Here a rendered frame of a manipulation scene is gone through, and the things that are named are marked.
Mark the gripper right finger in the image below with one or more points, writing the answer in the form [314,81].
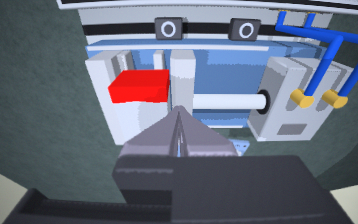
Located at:
[200,140]

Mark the white block with red end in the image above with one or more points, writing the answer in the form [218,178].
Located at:
[141,98]

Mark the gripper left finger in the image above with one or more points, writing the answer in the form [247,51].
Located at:
[157,139]

